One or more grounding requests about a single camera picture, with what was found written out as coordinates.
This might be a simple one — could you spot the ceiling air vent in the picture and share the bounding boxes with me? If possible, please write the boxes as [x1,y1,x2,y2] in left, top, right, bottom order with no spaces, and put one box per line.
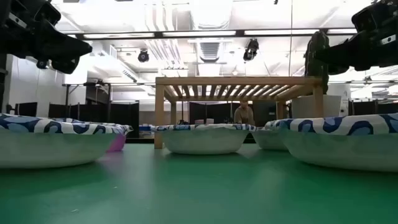
[198,42,221,63]

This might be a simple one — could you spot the dark vertical post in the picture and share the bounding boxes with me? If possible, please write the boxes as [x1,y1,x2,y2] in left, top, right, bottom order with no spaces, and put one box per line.
[0,53,9,113]

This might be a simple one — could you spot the tall green cactus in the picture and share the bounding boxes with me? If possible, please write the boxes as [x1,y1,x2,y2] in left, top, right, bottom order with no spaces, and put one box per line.
[303,30,330,95]

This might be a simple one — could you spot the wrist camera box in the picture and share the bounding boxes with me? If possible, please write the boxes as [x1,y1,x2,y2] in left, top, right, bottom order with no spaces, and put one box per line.
[32,1,62,27]
[351,1,386,32]

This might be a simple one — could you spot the wooden slatted shelf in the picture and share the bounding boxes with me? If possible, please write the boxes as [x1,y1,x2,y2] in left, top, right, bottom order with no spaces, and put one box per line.
[154,76,324,149]

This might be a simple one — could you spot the person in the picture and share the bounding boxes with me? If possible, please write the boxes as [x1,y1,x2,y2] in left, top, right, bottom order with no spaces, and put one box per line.
[233,99,256,126]

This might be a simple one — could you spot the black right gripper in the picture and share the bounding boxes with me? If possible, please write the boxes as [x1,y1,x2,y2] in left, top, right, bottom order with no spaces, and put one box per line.
[313,0,398,76]

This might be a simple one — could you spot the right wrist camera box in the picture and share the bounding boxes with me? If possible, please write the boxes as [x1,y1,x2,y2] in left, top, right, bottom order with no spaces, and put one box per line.
[351,1,386,32]

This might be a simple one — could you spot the blue patterned white paper bowl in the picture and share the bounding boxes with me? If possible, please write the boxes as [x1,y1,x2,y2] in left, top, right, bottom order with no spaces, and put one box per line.
[52,117,134,135]
[264,112,398,173]
[250,126,289,152]
[154,123,257,156]
[0,113,125,170]

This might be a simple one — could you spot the long ceiling light rail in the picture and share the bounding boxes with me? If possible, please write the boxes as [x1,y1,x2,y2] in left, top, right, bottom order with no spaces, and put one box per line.
[62,28,358,40]

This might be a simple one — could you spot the pink plastic bowl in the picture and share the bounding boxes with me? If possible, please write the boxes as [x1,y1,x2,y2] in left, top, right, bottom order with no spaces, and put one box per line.
[106,133,127,153]

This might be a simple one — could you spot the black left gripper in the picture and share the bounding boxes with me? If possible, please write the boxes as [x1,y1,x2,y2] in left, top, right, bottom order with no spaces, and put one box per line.
[0,0,93,75]

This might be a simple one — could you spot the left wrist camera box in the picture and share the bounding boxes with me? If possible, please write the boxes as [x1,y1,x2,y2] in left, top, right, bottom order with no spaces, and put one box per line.
[32,1,62,27]

